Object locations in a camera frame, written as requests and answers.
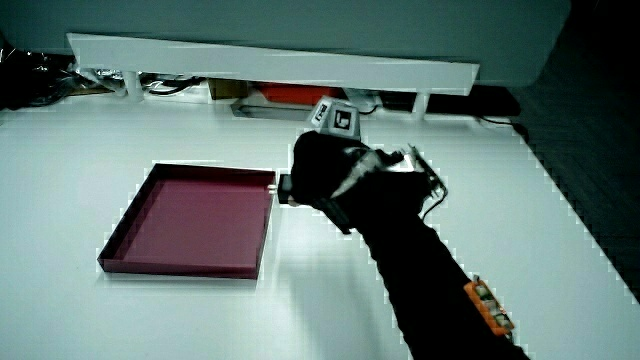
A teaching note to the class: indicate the person's right hand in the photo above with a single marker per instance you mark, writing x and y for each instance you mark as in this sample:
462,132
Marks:
320,165

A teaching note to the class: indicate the black charger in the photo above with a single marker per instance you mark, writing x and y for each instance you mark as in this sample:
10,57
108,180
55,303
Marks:
283,189

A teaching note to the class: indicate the person's right forearm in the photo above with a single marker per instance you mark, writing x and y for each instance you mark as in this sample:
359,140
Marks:
425,280

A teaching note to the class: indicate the white desk shelf riser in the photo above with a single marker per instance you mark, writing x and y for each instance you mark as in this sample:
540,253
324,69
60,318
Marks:
250,62

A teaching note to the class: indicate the white desk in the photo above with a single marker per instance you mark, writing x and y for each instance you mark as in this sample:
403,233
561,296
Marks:
150,325

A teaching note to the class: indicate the orange box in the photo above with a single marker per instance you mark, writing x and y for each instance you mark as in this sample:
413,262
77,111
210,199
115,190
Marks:
300,93

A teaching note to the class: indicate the brown cardboard box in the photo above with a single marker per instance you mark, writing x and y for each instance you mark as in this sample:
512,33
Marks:
227,89

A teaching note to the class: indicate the maroon square tray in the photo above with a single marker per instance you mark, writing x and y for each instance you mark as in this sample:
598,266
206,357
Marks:
200,225

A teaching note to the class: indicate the orange sensor module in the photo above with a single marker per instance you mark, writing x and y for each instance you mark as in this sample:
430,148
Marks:
489,306

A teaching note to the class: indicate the silver foil wrap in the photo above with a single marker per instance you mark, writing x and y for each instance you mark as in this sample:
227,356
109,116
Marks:
102,77

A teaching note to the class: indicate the black plastic bag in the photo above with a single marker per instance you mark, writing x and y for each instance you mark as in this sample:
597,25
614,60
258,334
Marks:
30,75

